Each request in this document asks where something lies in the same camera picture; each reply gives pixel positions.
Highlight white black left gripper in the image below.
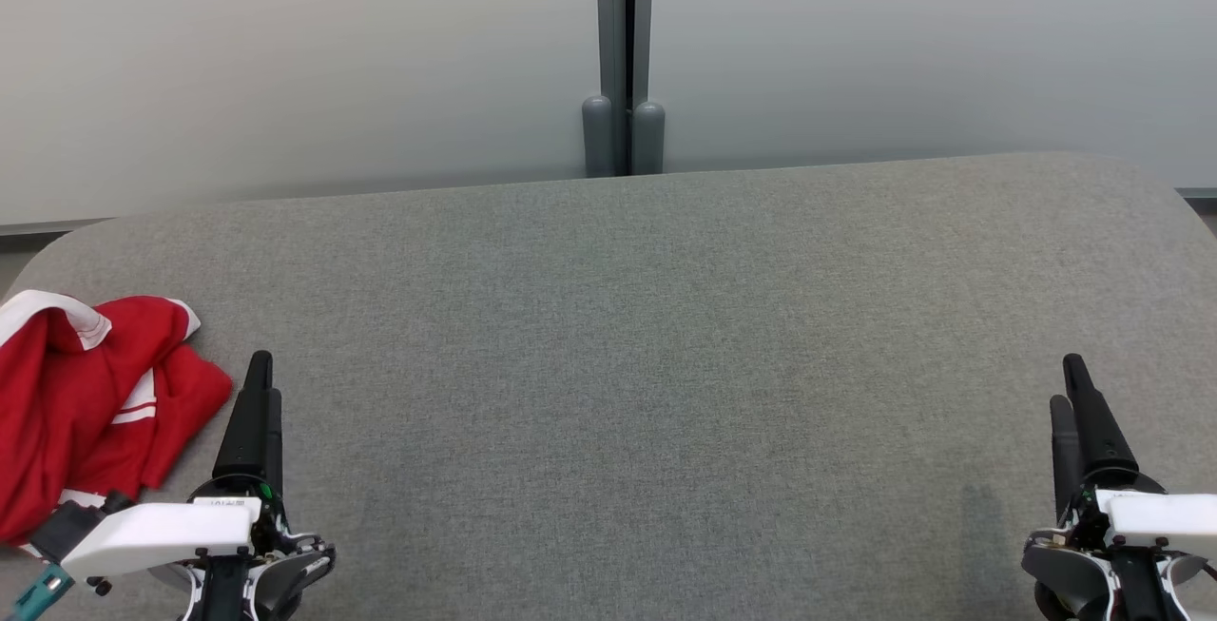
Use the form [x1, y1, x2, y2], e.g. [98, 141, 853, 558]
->
[60, 351, 291, 579]

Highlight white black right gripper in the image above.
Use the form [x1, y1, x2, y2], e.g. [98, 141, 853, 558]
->
[1050, 353, 1217, 546]

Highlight red basketball jersey white sleeves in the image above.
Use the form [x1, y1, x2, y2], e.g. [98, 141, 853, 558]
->
[57, 296, 235, 510]

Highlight red shorts white side stripe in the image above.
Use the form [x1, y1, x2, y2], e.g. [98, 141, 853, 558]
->
[0, 289, 144, 548]

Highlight black cable teal connector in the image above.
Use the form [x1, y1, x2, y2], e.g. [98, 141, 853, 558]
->
[11, 562, 75, 621]

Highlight grey cylindrical post foot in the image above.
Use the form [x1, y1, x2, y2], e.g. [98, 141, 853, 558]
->
[581, 95, 615, 179]
[631, 100, 666, 176]

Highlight grey metal partition post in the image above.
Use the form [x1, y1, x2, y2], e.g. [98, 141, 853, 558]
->
[595, 0, 656, 177]

